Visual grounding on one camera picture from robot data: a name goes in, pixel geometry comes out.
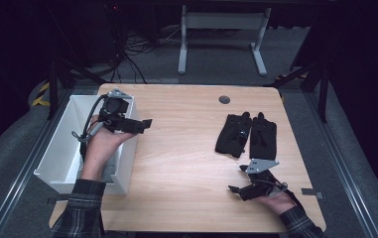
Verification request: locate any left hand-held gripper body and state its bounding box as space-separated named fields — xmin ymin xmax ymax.
xmin=97 ymin=86 xmax=145 ymax=135

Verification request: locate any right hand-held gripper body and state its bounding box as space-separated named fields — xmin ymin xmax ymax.
xmin=241 ymin=158 xmax=290 ymax=200

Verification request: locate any black glove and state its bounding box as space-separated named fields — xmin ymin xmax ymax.
xmin=249 ymin=111 xmax=278 ymax=161
xmin=214 ymin=111 xmax=253 ymax=159

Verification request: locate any white plastic bin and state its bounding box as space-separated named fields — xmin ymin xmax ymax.
xmin=33 ymin=94 xmax=141 ymax=196

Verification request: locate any person's right hand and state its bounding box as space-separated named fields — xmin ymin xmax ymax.
xmin=258 ymin=191 xmax=298 ymax=216

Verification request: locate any person's left hand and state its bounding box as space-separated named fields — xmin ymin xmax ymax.
xmin=79 ymin=114 xmax=137 ymax=182

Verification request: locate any grey tape strip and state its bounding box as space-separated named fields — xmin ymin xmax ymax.
xmin=301 ymin=186 xmax=326 ymax=200

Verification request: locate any black metal stand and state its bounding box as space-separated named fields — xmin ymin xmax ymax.
xmin=45 ymin=54 xmax=109 ymax=121
xmin=263 ymin=58 xmax=330 ymax=124

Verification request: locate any yellow black striped tape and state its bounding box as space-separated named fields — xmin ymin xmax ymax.
xmin=31 ymin=81 xmax=52 ymax=108

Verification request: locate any grey left gripper cable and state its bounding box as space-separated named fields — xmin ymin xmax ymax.
xmin=71 ymin=93 xmax=109 ymax=160

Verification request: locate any bundle of black floor cables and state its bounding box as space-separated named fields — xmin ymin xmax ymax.
xmin=108 ymin=24 xmax=185 ymax=84

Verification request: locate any aluminium floor rail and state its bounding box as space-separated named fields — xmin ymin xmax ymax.
xmin=303 ymin=91 xmax=378 ymax=238
xmin=0 ymin=88 xmax=75 ymax=238

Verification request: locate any grey metal desk frame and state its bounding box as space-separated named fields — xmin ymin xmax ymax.
xmin=177 ymin=4 xmax=273 ymax=77

